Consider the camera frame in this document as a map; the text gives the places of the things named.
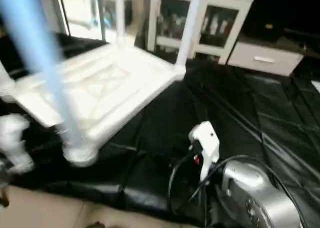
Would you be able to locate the light blue metal frame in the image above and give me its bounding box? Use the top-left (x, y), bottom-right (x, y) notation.
top-left (90, 0), bottom-right (109, 38)

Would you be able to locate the white plastic table top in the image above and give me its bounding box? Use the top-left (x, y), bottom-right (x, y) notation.
top-left (0, 42), bottom-right (187, 167)

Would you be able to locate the black metal bench leg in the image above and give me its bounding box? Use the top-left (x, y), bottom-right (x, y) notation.
top-left (0, 187), bottom-right (11, 208)

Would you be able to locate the black box yellow label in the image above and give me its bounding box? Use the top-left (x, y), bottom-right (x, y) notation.
top-left (249, 0), bottom-right (293, 42)

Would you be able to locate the white drawer unit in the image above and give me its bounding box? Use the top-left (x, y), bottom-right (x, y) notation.
top-left (227, 42), bottom-right (305, 77)

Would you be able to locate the white plastic table leg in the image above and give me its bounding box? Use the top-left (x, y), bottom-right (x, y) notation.
top-left (173, 0), bottom-right (205, 76)
top-left (115, 0), bottom-right (127, 46)
top-left (0, 0), bottom-right (100, 167)
top-left (0, 63), bottom-right (16, 101)

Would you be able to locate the white glass-door cabinet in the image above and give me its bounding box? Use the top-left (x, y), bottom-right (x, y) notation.
top-left (147, 0), bottom-right (254, 65)

